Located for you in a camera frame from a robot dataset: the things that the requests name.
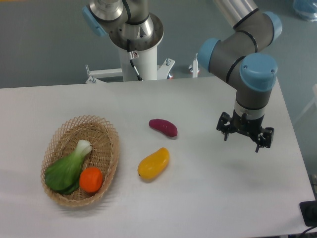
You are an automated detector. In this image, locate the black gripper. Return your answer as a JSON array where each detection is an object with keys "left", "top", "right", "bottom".
[{"left": 216, "top": 111, "right": 274, "bottom": 153}]

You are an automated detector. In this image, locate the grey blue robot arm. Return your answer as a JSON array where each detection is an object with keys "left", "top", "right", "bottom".
[{"left": 82, "top": 0, "right": 282, "bottom": 149}]

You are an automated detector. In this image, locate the woven wicker basket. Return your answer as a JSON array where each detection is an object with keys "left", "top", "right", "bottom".
[{"left": 41, "top": 116, "right": 119, "bottom": 207}]

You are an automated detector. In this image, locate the purple sweet potato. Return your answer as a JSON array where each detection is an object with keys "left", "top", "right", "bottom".
[{"left": 149, "top": 119, "right": 178, "bottom": 137}]

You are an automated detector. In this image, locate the yellow mango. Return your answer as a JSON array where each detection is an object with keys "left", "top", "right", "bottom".
[{"left": 137, "top": 147, "right": 170, "bottom": 180}]

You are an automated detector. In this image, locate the black device at table edge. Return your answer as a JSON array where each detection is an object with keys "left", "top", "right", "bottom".
[{"left": 299, "top": 200, "right": 317, "bottom": 227}]

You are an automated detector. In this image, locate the orange fruit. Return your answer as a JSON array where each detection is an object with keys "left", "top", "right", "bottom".
[{"left": 79, "top": 167, "right": 103, "bottom": 193}]

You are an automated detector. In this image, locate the green bok choy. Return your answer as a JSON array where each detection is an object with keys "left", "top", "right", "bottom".
[{"left": 44, "top": 140, "right": 92, "bottom": 195}]

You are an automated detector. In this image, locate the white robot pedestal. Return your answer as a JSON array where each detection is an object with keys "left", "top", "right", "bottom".
[{"left": 85, "top": 13, "right": 200, "bottom": 84}]

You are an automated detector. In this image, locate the black cable on pedestal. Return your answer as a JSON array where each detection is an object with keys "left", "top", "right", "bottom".
[{"left": 126, "top": 38, "right": 144, "bottom": 81}]

